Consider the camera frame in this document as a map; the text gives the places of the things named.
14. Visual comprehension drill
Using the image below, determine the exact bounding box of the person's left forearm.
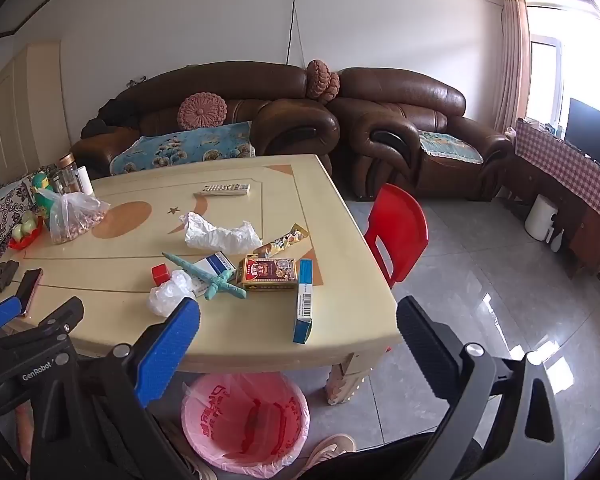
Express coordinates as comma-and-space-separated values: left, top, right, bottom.
15, 405, 34, 461

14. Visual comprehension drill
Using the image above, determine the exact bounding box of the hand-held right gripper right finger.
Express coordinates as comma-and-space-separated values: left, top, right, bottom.
396, 296, 568, 480

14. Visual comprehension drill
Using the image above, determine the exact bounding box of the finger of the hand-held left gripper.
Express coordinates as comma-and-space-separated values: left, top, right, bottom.
36, 296, 85, 342
0, 296, 22, 333

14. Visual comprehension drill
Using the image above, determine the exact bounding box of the dark clothes pile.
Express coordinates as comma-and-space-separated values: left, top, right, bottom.
82, 97, 141, 138

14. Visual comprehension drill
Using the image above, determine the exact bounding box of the brown leather armchair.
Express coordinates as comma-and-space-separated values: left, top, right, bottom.
330, 66, 513, 201

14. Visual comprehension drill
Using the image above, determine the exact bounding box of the small white and blue box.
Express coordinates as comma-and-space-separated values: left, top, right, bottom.
195, 251, 237, 286

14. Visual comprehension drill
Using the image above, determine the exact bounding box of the blue floral blanket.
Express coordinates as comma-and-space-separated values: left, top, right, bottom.
109, 121, 256, 177

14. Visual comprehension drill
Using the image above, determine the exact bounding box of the white round appliance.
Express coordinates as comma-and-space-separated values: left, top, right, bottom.
525, 195, 561, 241

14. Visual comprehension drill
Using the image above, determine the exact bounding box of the pink curtain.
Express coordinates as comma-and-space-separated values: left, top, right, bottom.
495, 0, 531, 133

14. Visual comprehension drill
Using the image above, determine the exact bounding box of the cream wardrobe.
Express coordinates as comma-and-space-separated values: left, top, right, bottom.
0, 42, 71, 186

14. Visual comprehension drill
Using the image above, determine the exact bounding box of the red plastic chair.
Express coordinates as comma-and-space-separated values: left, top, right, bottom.
364, 183, 429, 352

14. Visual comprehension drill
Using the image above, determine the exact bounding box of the black wall cable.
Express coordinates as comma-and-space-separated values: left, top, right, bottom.
286, 0, 321, 63

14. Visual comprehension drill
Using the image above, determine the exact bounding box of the pink lined waste bin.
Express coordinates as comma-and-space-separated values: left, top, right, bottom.
181, 372, 311, 472

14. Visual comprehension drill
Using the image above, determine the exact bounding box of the long blue and white box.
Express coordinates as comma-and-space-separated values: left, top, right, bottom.
292, 259, 314, 344

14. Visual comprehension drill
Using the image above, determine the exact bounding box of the red checked cloth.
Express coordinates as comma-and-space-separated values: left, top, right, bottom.
515, 117, 600, 228

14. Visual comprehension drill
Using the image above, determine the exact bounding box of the white plastic bag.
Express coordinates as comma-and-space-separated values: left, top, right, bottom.
180, 211, 263, 255

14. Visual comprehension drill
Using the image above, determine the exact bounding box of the carved beige table leg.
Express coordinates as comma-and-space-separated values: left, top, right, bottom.
325, 355, 376, 406

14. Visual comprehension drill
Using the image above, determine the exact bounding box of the brown wooden cabinet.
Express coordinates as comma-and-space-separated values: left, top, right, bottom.
505, 160, 600, 276

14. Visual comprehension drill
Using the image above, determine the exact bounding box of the gold snack wrapper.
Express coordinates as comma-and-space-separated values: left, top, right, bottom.
252, 224, 309, 260

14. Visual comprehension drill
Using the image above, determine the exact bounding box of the beige shoe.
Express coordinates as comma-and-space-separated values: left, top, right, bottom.
307, 434, 356, 467

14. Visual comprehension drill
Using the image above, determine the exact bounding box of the glass bottle with copper cap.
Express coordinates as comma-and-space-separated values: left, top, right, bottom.
57, 153, 81, 195

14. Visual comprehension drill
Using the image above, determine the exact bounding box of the black television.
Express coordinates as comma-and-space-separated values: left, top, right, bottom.
565, 97, 600, 173

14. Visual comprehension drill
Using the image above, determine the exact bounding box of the person's dark trouser leg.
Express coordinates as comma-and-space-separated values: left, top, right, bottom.
305, 432, 481, 480

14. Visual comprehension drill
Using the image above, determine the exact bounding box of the brown leather sofa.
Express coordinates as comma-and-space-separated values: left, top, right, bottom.
70, 61, 341, 181

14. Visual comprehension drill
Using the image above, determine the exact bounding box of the clear plastic bag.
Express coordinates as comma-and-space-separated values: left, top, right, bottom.
148, 270, 197, 317

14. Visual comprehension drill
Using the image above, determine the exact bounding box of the green plastic bottle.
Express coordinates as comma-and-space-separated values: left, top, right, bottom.
31, 172, 56, 211

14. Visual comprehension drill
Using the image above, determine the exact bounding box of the teal plastic toy sword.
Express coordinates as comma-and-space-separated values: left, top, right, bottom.
161, 251, 248, 302

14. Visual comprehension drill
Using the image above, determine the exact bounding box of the window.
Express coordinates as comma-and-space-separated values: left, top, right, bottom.
527, 0, 600, 126

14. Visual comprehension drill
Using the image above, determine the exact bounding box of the pink smartphone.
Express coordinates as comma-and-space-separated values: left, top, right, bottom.
14, 268, 44, 317

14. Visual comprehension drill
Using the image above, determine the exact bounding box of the white remote control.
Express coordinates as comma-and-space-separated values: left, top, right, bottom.
195, 182, 251, 197

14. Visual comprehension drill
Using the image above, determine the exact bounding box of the red fruit tray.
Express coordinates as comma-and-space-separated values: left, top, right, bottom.
8, 210, 45, 251

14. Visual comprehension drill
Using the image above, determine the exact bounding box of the red and gold card box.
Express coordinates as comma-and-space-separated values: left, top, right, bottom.
236, 255, 298, 291

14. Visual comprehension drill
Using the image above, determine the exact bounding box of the teal seat cover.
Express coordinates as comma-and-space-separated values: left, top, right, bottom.
417, 130, 485, 165

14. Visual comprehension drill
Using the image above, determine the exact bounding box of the clear bag of peanuts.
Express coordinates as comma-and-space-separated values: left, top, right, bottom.
47, 191, 110, 245

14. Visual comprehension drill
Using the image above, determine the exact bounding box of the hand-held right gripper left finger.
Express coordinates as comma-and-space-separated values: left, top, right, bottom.
27, 297, 202, 480

